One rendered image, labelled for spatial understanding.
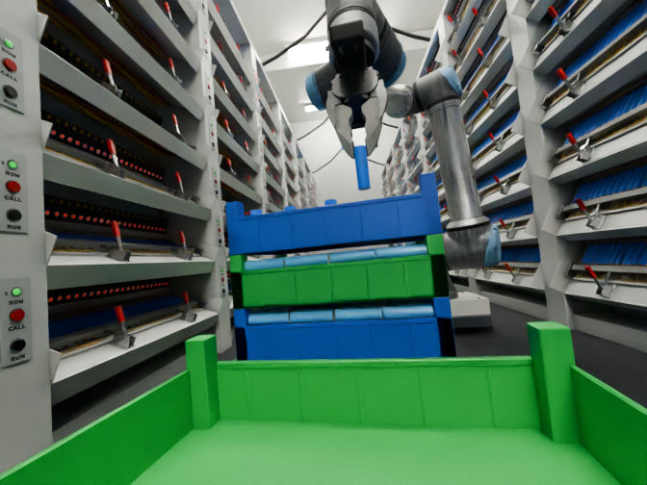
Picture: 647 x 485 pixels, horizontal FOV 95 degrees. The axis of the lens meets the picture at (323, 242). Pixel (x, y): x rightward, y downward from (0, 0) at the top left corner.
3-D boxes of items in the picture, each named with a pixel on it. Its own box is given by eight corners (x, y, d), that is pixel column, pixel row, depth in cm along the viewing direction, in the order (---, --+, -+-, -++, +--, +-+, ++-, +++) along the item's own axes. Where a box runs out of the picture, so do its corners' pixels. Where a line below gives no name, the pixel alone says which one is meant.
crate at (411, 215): (425, 240, 57) (420, 199, 58) (442, 233, 37) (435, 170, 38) (278, 254, 64) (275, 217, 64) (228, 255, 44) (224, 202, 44)
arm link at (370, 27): (375, 3, 48) (318, 19, 50) (377, 25, 47) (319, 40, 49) (378, 52, 56) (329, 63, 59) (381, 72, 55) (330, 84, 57)
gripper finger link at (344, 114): (358, 173, 49) (359, 126, 51) (353, 152, 43) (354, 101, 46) (340, 175, 49) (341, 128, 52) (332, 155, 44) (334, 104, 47)
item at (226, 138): (258, 173, 182) (265, 152, 182) (212, 132, 121) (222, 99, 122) (227, 165, 184) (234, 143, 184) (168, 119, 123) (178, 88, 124)
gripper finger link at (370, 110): (389, 167, 48) (379, 121, 51) (387, 145, 42) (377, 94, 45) (370, 171, 48) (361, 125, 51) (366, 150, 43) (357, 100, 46)
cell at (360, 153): (371, 189, 44) (366, 146, 45) (370, 187, 42) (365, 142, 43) (358, 191, 45) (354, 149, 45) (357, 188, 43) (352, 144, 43)
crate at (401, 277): (429, 282, 57) (425, 240, 57) (450, 296, 37) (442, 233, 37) (281, 292, 63) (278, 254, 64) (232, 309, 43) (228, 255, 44)
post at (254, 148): (276, 312, 186) (254, 49, 196) (272, 316, 176) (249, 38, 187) (245, 315, 187) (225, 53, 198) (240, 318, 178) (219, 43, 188)
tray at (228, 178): (260, 204, 180) (267, 182, 181) (216, 177, 120) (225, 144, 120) (230, 194, 183) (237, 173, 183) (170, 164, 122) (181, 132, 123)
